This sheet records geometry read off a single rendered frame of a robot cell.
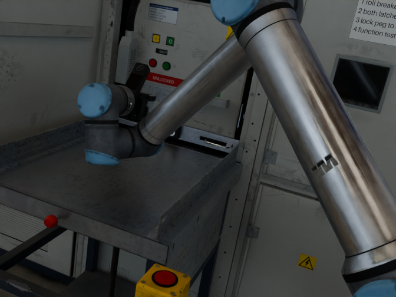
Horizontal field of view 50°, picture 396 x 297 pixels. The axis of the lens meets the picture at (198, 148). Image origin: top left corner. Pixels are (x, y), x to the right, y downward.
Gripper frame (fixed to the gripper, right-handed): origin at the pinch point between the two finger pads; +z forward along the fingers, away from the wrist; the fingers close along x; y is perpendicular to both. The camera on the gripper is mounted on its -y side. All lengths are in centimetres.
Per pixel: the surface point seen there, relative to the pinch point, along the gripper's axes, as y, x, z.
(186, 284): 28, 42, -60
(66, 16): -19.9, -38.6, 0.0
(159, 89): -1.6, -7.4, 21.6
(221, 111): 1.0, 17.8, 26.3
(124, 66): -7.1, -19.9, 13.4
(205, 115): 4.4, 11.6, 26.8
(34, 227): 78, -62, 34
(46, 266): 96, -53, 36
